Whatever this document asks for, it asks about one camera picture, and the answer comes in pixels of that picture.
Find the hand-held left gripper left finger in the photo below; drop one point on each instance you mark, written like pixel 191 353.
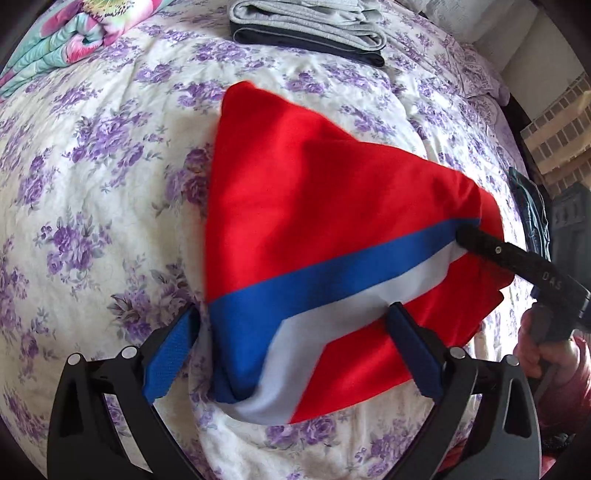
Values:
pixel 170 357

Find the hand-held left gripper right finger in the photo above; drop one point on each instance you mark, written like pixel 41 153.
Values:
pixel 415 355

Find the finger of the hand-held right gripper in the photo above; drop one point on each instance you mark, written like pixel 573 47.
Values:
pixel 494 251

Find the red pants with striped band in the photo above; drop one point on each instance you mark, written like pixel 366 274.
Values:
pixel 323 184

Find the folded grey pants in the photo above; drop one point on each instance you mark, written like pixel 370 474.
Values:
pixel 300 18

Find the person's right hand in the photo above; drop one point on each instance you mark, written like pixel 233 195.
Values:
pixel 549 357

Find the dark teal cloth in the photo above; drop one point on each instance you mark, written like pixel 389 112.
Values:
pixel 533 212

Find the black crate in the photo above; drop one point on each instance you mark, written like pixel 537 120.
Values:
pixel 572 221

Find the brick-patterned panel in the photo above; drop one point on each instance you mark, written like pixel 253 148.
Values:
pixel 561 134

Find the purple floral bedspread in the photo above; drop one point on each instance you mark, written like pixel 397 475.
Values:
pixel 92 184

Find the pale lilac pillow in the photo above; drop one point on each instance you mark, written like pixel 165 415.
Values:
pixel 452 18

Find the colourful floral quilt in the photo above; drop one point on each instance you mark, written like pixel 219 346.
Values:
pixel 55 41

